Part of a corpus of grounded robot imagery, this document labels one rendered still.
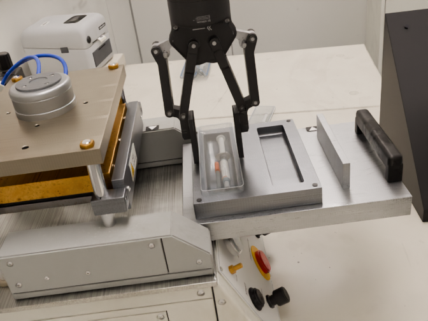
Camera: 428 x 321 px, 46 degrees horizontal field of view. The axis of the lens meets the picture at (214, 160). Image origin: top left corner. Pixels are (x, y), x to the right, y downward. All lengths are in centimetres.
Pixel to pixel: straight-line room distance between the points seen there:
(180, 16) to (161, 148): 29
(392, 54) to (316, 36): 221
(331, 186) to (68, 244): 35
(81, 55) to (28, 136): 110
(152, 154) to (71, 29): 93
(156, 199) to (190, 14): 30
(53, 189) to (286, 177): 31
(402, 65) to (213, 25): 53
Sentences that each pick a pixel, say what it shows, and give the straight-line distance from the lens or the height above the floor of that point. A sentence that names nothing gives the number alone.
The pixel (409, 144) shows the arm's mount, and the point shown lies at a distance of 103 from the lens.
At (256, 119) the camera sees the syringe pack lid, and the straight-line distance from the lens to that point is 133.
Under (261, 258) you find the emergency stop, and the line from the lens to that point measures 83.
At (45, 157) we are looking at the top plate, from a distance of 59.
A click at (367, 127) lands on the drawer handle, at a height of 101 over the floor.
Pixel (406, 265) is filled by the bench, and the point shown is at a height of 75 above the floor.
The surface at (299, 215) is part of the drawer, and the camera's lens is 66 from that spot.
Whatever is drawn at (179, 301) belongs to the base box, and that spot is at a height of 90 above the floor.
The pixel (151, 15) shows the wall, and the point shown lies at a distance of 329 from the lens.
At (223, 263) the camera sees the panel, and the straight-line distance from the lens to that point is 68.
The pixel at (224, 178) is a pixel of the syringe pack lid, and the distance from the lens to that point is 66.
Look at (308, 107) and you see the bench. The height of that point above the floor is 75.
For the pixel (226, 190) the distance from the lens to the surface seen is 64.
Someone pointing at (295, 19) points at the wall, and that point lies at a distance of 324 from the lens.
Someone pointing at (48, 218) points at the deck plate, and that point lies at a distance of 81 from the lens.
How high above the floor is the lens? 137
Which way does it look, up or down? 31 degrees down
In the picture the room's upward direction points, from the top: 8 degrees counter-clockwise
